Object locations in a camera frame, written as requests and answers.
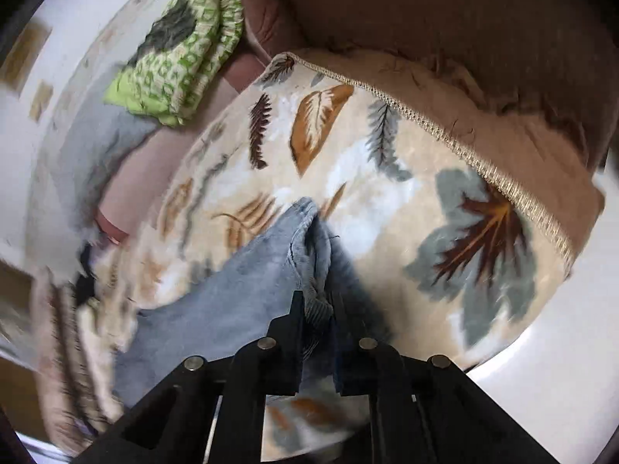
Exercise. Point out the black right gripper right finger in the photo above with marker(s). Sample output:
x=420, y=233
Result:
x=423, y=411

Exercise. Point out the blue denim pants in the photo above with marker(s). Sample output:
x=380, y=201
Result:
x=235, y=305

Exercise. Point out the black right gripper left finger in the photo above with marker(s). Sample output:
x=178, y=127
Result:
x=210, y=411

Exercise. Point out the pink bed sheet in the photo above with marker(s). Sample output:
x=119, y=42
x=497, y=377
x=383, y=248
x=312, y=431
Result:
x=142, y=179

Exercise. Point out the green patterned folded cloth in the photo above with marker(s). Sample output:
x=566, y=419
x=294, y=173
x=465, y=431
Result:
x=178, y=59

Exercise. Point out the striped beige cushion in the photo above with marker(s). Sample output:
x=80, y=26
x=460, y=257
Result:
x=71, y=411

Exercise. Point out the brown fleece blanket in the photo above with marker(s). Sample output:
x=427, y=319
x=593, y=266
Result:
x=526, y=90

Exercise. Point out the cream leaf-print blanket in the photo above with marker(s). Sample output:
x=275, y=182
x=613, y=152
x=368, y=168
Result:
x=454, y=265

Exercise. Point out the grey quilted pillow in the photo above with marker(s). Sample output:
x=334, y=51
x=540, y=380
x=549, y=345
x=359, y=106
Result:
x=101, y=136

